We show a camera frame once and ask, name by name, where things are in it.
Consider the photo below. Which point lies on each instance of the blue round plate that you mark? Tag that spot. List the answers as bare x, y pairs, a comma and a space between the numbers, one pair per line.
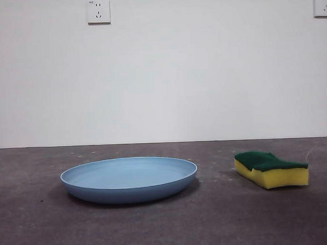
128, 180

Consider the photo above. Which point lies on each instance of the yellow sponge with green pad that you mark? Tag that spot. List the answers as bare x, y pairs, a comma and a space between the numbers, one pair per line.
278, 179

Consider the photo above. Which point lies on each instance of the white wall socket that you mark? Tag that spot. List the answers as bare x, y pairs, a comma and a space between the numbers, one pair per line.
323, 5
99, 12

